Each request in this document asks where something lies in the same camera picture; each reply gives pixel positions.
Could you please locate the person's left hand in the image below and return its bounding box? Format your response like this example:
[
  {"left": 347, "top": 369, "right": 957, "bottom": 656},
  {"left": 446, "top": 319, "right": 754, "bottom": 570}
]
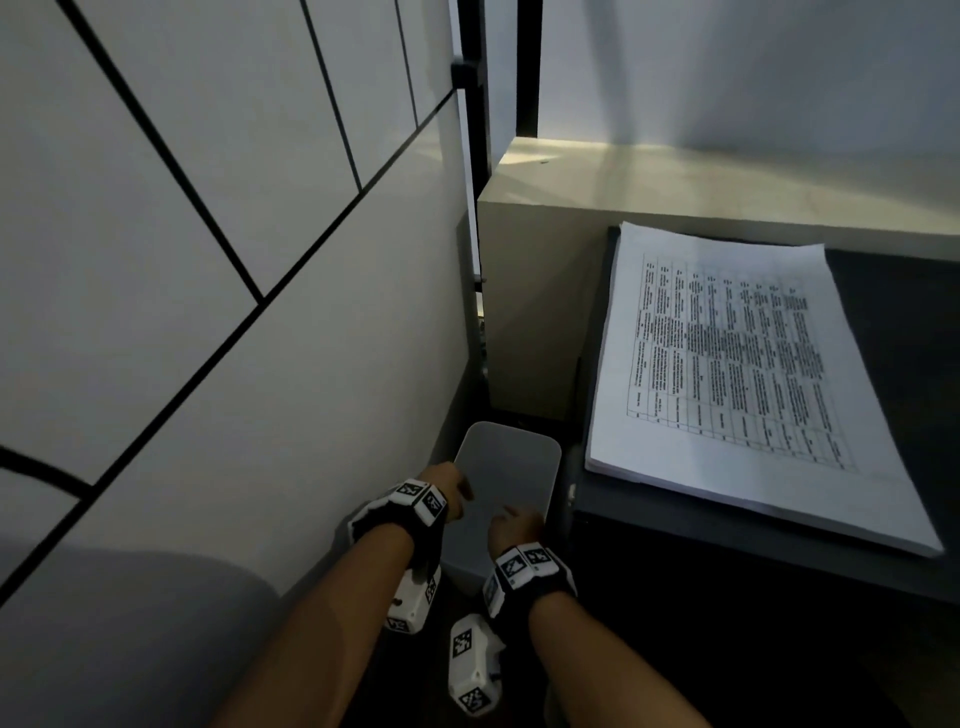
[{"left": 419, "top": 461, "right": 475, "bottom": 523}]

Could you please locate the person's right hand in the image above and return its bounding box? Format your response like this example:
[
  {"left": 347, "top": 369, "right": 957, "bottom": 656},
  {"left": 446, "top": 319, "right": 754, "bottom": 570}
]
[{"left": 487, "top": 503, "right": 547, "bottom": 556}]

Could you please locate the stack of printed papers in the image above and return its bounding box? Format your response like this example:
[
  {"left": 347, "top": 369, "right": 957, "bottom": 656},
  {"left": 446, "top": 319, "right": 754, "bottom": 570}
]
[{"left": 583, "top": 221, "right": 945, "bottom": 560}]

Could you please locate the person's right forearm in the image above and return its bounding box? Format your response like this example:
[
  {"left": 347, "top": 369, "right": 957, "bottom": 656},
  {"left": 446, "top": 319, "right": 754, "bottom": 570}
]
[{"left": 528, "top": 592, "right": 710, "bottom": 728}]

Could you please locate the person's left forearm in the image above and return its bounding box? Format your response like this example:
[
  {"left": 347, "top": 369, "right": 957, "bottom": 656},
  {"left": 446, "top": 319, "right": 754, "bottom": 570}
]
[{"left": 213, "top": 521, "right": 418, "bottom": 728}]

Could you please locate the white trash bin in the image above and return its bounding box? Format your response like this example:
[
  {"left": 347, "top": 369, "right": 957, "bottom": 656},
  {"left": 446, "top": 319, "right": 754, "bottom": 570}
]
[{"left": 438, "top": 419, "right": 564, "bottom": 598}]

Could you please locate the white marker cube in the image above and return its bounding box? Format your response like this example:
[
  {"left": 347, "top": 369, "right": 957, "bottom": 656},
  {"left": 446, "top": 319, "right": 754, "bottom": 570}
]
[{"left": 447, "top": 613, "right": 505, "bottom": 718}]

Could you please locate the cream wooden ledge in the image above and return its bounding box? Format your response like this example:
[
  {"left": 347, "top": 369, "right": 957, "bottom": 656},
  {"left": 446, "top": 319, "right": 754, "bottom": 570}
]
[{"left": 476, "top": 136, "right": 960, "bottom": 421}]

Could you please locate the black table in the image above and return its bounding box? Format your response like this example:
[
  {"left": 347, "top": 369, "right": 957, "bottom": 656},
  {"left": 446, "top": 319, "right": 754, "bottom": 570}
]
[{"left": 554, "top": 224, "right": 960, "bottom": 728}]

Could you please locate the black right wrist strap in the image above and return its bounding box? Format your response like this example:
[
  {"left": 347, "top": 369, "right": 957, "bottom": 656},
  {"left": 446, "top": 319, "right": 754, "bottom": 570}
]
[{"left": 482, "top": 541, "right": 579, "bottom": 639}]

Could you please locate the black wrist strap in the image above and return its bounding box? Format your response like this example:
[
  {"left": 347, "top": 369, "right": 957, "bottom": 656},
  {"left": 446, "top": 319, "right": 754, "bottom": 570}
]
[
  {"left": 482, "top": 541, "right": 579, "bottom": 639},
  {"left": 347, "top": 478, "right": 450, "bottom": 579}
]

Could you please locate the black left wrist strap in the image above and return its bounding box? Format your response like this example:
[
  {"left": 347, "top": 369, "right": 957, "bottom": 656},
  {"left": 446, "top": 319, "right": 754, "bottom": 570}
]
[{"left": 347, "top": 478, "right": 450, "bottom": 579}]

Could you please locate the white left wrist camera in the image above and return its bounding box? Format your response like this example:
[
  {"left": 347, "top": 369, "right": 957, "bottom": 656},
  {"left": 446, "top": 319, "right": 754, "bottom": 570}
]
[{"left": 383, "top": 562, "right": 444, "bottom": 637}]

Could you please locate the black post with bracket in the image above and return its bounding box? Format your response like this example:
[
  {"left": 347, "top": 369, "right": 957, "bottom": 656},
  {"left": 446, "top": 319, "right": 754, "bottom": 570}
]
[{"left": 449, "top": 0, "right": 496, "bottom": 421}]

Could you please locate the plain black metal post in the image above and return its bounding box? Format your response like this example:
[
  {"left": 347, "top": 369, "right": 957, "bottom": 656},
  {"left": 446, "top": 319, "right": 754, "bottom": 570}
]
[{"left": 515, "top": 0, "right": 543, "bottom": 140}]

